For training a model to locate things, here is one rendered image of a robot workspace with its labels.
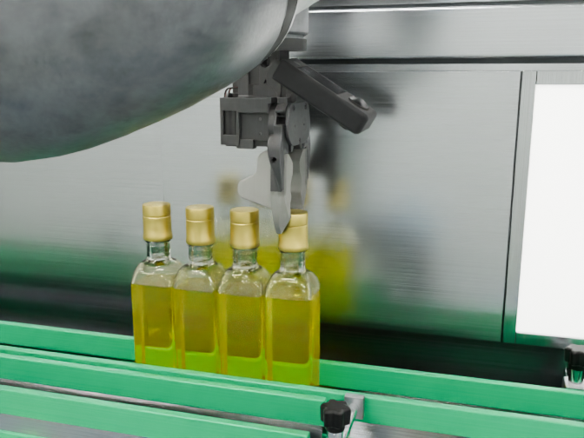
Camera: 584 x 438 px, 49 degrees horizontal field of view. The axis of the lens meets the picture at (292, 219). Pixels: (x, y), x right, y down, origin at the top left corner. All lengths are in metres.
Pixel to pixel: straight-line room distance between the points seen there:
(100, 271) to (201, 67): 0.82
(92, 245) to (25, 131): 0.81
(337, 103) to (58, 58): 0.49
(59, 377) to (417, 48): 0.60
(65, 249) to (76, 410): 0.36
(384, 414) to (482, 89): 0.40
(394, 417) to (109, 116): 0.58
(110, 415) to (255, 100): 0.38
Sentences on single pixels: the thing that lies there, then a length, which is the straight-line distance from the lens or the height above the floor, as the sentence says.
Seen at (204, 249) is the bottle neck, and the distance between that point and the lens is 0.78.
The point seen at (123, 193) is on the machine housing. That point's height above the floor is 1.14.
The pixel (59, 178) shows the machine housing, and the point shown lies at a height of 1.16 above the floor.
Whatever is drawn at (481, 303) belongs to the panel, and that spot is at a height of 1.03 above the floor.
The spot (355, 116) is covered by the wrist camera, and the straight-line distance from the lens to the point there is 0.69.
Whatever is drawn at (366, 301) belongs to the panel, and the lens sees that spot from 0.88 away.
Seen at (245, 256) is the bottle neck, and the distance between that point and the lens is 0.76.
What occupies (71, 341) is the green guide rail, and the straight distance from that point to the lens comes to 0.97.
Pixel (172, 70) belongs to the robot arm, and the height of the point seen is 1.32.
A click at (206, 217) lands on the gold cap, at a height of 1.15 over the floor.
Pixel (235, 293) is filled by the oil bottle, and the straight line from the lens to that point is 0.76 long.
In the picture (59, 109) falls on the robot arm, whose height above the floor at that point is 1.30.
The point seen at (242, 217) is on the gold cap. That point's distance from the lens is 0.74.
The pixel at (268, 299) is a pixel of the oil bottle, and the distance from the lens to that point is 0.75.
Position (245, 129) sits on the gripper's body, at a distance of 0.72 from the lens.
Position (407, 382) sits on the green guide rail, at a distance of 0.82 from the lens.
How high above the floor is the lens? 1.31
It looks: 13 degrees down
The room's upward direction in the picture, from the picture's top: straight up
